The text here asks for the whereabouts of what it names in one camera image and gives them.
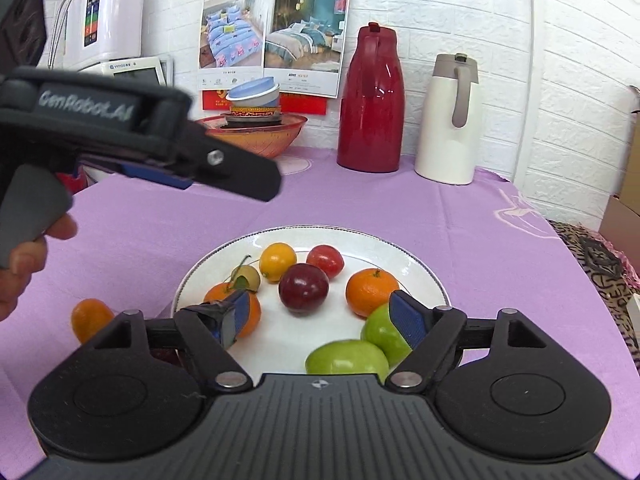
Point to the blue and white bowl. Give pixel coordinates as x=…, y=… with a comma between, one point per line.
x=252, y=92

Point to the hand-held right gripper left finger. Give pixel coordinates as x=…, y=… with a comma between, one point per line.
x=240, y=315

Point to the stack of patterned bowls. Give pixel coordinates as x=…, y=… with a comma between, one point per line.
x=252, y=117

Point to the orange glass bowl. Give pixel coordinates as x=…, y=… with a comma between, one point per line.
x=270, y=140

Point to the white water dispenser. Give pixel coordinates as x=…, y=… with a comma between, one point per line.
x=135, y=66

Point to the yellow-orange tangerine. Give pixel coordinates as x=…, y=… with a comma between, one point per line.
x=277, y=261

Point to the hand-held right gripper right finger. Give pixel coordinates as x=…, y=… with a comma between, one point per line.
x=407, y=317

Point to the tangerine with green leaf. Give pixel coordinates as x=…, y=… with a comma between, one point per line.
x=215, y=294

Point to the cream thermos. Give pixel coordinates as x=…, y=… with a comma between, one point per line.
x=440, y=135

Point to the purple tablecloth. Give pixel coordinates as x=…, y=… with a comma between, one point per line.
x=150, y=220

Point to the white power strip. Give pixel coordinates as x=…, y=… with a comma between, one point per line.
x=635, y=310

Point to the orange tangerine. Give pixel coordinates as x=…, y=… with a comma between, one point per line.
x=90, y=319
x=372, y=292

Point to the brown patterned cloth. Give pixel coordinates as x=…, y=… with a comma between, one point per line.
x=600, y=270

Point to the red tomato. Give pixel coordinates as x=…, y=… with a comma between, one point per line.
x=325, y=260

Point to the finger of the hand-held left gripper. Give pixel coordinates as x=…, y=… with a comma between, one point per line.
x=150, y=174
x=235, y=170

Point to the white plate with blue rim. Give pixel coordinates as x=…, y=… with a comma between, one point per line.
x=280, y=340

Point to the white water purifier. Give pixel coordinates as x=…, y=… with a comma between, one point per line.
x=115, y=20

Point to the person's left hand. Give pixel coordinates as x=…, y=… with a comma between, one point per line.
x=27, y=270

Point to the bedding wall poster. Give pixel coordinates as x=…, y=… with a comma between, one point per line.
x=300, y=35

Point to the tall red thermos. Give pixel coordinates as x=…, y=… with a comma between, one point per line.
x=370, y=110

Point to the green apple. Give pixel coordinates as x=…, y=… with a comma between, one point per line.
x=347, y=357
x=382, y=332

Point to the small yellow-green fruit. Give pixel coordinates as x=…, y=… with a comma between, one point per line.
x=250, y=275

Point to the dark red plum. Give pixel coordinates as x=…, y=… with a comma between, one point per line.
x=303, y=288

